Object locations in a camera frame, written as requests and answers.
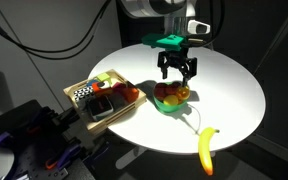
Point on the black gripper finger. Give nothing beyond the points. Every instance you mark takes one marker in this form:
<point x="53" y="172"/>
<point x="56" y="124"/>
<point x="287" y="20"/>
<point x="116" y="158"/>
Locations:
<point x="164" y="72"/>
<point x="185" y="79"/>

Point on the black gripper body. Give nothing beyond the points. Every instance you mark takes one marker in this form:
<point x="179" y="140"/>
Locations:
<point x="177" y="60"/>

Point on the small red fruit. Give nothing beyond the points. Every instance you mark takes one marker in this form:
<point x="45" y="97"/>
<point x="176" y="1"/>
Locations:
<point x="173" y="91"/>

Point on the orange yellow fruit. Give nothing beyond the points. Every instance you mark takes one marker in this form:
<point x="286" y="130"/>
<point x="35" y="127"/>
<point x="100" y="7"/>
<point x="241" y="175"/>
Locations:
<point x="184" y="93"/>

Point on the green bowl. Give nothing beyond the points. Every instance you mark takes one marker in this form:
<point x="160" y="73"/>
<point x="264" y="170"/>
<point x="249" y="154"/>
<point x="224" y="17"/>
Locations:
<point x="169" y="107"/>

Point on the dark purple plum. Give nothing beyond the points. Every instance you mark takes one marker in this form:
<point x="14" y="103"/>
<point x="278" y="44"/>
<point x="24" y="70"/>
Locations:
<point x="176" y="84"/>

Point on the large red tomato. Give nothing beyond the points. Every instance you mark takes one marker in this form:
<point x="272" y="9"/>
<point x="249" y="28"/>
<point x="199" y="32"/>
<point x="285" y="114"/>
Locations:
<point x="160" y="90"/>

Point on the yellow lemon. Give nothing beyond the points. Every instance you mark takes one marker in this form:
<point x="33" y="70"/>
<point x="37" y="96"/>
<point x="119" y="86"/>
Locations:
<point x="170" y="100"/>

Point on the red block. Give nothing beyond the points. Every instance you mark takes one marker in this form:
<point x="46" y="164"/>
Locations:
<point x="131" y="94"/>

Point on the pink block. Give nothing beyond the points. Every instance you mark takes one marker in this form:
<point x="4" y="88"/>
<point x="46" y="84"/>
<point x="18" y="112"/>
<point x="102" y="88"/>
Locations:
<point x="118" y="85"/>

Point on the dark grey block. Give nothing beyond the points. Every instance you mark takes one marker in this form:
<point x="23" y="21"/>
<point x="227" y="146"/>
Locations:
<point x="117" y="100"/>

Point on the lime green block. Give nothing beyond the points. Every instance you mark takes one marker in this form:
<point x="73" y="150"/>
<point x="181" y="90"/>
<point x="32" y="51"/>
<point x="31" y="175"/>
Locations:
<point x="103" y="77"/>

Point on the orange block with hole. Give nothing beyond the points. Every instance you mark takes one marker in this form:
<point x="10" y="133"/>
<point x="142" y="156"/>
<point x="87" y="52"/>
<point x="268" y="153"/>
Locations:
<point x="100" y="87"/>

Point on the wooden tray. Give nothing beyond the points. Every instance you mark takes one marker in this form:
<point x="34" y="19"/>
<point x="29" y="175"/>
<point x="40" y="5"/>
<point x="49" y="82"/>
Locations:
<point x="114" y="118"/>

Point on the dark rounded box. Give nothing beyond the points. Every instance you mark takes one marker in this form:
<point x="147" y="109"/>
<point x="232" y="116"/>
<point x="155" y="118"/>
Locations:
<point x="100" y="107"/>

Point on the blue cube block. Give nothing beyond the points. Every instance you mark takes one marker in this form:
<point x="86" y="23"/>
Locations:
<point x="91" y="82"/>

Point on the yellow banana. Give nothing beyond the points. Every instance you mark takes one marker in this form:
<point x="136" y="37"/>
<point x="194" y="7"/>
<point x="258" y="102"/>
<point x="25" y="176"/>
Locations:
<point x="205" y="150"/>

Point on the black white checkered block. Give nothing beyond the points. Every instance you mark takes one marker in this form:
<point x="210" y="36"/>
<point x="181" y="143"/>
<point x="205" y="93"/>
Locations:
<point x="83" y="94"/>

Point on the white table base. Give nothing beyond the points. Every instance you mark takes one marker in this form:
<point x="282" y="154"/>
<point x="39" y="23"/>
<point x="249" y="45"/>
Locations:
<point x="129" y="159"/>

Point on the black perforated board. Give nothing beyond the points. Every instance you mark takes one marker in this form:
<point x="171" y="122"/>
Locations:
<point x="39" y="165"/>

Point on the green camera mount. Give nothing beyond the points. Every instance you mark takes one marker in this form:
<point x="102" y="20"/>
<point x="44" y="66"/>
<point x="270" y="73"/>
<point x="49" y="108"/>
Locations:
<point x="165" y="41"/>

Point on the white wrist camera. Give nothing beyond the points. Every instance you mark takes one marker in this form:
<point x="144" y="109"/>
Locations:
<point x="199" y="27"/>

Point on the tray support bracket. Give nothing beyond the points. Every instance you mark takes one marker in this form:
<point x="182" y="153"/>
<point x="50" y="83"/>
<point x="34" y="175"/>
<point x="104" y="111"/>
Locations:
<point x="80" y="135"/>

